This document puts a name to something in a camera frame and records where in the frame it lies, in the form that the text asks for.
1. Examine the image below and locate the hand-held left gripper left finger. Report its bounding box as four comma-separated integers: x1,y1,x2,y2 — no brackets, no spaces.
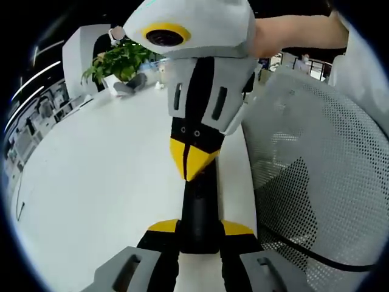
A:
81,218,182,292

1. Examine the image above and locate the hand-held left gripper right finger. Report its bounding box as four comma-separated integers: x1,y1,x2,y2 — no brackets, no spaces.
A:
219,219,317,292

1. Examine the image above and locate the black remote control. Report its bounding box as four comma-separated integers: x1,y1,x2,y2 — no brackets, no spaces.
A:
179,161,221,255

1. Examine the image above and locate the grey soft toy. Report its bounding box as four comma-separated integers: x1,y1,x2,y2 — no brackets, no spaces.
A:
114,72,148,97

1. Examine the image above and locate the green leafy plant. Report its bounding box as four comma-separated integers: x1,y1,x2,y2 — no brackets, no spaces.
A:
80,41,159,86

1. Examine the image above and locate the white plant pot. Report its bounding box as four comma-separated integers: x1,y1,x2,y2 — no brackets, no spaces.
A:
103,74,123,96

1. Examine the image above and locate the grey mesh office chair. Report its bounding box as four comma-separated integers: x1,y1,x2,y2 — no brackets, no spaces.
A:
241,65,389,292

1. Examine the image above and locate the person's white shirt sleeve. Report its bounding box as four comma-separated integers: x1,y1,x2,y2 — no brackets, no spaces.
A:
328,10,389,122

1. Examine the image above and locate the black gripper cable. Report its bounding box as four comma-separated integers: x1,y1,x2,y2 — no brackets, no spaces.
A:
261,226,378,271

